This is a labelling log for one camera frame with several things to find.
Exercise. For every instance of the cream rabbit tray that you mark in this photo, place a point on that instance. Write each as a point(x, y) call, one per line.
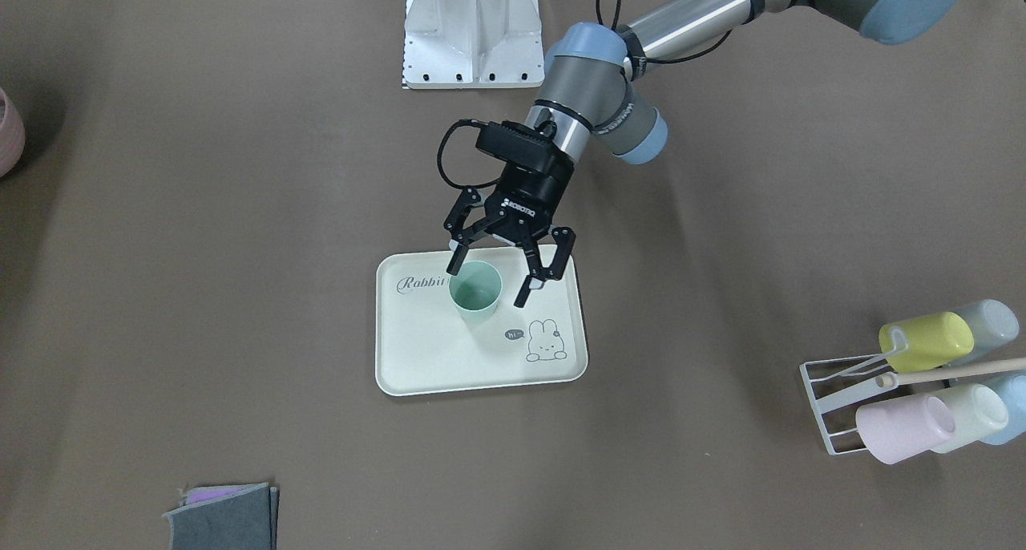
point(425, 344)

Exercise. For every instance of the pink ribbed bowl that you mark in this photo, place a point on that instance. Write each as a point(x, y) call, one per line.
point(13, 134)

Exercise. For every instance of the sage green cup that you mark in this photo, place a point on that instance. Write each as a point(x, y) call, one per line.
point(475, 291)

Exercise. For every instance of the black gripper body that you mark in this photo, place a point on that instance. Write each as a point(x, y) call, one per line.
point(535, 191)

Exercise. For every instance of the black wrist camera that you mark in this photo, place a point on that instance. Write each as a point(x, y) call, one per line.
point(517, 144)

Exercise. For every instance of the yellow cup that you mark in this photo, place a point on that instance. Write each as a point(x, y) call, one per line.
point(931, 341)

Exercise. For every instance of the wooden rack handle rod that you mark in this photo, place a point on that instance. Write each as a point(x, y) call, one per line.
point(893, 379)

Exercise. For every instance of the pink cup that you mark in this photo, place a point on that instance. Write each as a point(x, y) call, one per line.
point(896, 429)

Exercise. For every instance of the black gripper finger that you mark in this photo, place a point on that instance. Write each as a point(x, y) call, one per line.
point(532, 282)
point(459, 251)

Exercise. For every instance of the pale cream green cup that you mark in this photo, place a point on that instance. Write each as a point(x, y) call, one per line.
point(977, 411)

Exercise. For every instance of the grey blue cup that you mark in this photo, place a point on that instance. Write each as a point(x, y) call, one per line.
point(992, 325)

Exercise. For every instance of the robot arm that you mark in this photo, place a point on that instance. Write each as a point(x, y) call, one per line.
point(589, 94)

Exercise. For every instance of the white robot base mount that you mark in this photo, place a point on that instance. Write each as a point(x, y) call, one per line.
point(472, 44)

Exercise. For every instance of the light blue cup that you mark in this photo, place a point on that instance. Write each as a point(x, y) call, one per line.
point(1010, 388)

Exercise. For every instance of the grey folded cloth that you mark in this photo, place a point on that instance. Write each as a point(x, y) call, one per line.
point(237, 516)

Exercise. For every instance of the white wire cup rack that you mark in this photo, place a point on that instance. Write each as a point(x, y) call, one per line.
point(835, 388)

